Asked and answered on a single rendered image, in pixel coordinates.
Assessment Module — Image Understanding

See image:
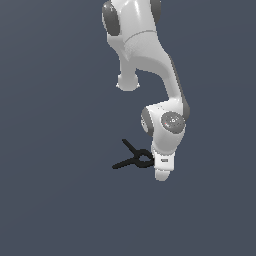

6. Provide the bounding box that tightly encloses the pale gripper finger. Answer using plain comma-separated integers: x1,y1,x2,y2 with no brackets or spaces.
154,168,172,182

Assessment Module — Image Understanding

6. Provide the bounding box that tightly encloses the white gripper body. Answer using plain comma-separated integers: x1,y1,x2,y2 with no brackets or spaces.
151,145,178,173

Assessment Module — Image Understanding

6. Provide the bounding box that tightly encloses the black clamp-shaped object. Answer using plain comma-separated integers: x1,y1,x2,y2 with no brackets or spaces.
111,138,156,170

